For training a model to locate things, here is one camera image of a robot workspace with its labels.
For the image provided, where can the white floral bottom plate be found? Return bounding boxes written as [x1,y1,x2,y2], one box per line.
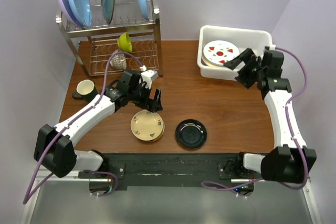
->
[202,40,240,66]

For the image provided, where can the cream and teal plate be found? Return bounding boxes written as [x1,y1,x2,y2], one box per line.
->
[201,56,240,69]

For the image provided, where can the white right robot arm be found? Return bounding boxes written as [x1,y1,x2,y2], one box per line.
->
[223,47,317,190]

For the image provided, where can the light blue plate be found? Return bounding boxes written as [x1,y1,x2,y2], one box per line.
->
[68,0,92,27]

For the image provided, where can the red patterned white bowl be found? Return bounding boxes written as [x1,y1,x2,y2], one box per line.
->
[110,49,127,70]

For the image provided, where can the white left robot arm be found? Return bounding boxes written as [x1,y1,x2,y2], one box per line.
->
[34,70,163,178]

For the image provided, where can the black small plate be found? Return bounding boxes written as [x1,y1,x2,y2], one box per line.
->
[175,119,207,150]

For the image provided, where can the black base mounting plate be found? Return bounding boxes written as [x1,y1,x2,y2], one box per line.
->
[78,152,266,191]

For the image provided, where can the cream yellow small plate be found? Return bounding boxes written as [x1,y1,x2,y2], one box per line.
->
[130,110,165,142]

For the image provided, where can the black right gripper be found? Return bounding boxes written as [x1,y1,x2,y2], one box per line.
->
[224,48,265,89]

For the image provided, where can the steel dish rack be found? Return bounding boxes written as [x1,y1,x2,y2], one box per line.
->
[55,0,163,77]

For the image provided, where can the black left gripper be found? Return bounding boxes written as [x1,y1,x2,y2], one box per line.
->
[129,82,162,113]

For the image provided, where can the purple plate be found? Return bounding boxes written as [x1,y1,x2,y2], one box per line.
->
[55,0,82,27]

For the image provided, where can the white plastic bin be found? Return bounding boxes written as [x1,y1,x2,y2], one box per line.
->
[197,25,273,81]

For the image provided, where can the lime green bowl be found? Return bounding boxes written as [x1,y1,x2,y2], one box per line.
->
[117,33,132,52]

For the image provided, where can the dark green mug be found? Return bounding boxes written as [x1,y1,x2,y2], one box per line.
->
[72,79,98,103]

